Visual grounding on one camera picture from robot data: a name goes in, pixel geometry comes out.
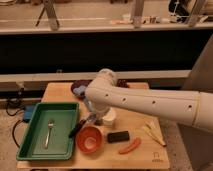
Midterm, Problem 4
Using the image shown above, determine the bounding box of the dark purple bowl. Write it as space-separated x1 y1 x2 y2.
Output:
71 80 90 99

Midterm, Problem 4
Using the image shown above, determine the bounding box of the dark brown object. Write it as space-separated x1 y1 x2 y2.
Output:
117 79 129 88

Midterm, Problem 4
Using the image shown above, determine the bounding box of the black rectangular block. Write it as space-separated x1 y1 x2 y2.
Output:
107 131 130 143

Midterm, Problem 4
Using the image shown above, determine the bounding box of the white cup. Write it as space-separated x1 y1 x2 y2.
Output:
102 108 116 126

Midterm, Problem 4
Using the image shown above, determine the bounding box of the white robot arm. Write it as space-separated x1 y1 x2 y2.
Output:
85 69 213 133

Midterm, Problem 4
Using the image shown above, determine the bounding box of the blue power box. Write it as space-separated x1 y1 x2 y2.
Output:
22 105 35 123

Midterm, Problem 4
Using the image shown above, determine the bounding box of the green plastic tray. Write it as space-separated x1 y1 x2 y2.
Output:
16 102 79 161

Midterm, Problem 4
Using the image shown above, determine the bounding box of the orange bowl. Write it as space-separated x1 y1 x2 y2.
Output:
75 126 102 154

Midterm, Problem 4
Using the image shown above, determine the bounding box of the blue cloth in bowl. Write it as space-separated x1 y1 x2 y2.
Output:
73 86 86 97

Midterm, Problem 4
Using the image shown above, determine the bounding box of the black handled utensil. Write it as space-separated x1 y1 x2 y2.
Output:
69 119 86 138

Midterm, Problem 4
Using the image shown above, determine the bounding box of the black cable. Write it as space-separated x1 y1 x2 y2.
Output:
4 96 26 148

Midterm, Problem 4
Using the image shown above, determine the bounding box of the orange carrot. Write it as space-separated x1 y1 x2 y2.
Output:
118 137 142 154

